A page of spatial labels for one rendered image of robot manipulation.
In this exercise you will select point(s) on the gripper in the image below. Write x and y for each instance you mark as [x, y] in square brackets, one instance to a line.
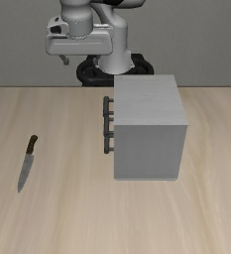
[79, 44]

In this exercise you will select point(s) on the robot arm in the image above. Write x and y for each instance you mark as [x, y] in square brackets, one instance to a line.
[115, 39]

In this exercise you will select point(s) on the grey cabinet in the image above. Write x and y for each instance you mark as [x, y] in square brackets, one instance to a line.
[150, 132]

